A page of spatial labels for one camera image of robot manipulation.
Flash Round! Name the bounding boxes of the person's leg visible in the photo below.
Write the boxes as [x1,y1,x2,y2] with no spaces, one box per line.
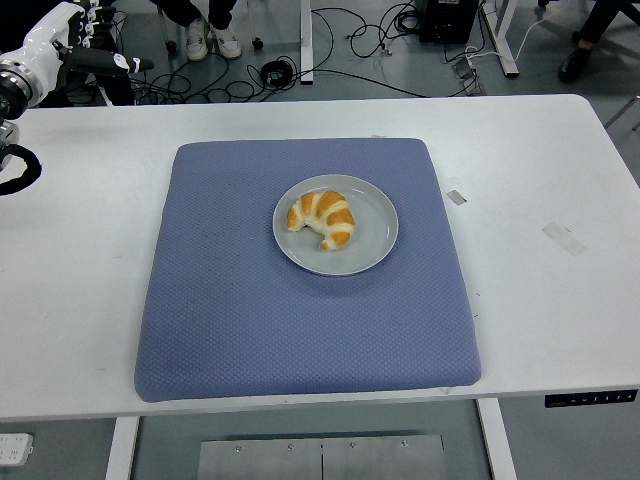
[149,0,210,62]
[207,0,243,60]
[557,0,640,85]

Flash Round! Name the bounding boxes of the white floor cable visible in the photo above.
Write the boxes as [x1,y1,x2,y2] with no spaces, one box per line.
[464,4,559,62]

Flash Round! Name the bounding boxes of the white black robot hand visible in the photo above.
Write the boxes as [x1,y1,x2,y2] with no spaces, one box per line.
[3,0,155,107]

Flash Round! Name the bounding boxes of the large grey tape piece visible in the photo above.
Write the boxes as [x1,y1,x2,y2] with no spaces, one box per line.
[541,221,589,258]

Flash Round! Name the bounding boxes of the black equipment box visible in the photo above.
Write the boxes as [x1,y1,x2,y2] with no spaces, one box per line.
[418,0,479,45]

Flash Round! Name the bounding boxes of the black table control panel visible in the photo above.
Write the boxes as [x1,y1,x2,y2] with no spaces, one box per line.
[544,389,640,409]

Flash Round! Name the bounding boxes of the white table leg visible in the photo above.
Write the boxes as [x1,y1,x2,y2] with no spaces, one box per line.
[104,416,141,480]
[475,398,519,480]

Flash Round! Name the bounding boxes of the blue quilted mat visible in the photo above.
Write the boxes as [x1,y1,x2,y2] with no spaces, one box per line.
[133,137,484,404]

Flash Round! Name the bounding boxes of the golden croissant bread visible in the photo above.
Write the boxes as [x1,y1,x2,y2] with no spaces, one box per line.
[286,189,357,252]

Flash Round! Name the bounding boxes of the white power strip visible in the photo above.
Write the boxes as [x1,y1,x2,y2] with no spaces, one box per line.
[0,432,35,464]

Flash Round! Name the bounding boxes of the white desk leg post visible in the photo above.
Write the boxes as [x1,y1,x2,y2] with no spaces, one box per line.
[299,0,315,85]

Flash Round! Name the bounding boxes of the round grey plate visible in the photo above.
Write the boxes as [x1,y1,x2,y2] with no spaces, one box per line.
[272,173,400,278]

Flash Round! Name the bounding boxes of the coiled black cable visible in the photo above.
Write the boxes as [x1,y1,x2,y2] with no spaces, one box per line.
[261,59,296,86]

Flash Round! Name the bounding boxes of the white desk frame foot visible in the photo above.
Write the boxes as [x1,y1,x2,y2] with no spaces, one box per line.
[482,0,521,78]

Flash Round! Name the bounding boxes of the grey metal plate with screws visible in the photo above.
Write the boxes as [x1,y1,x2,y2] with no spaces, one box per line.
[196,434,448,480]

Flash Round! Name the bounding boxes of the grey foot pedals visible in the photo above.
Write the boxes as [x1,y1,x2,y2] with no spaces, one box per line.
[452,57,486,96]

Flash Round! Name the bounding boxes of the long black floor cable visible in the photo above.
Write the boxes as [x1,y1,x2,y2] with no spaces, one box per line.
[299,68,431,99]

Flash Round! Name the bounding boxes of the tangled black floor cables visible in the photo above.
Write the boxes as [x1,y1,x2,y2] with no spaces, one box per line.
[134,49,264,106]

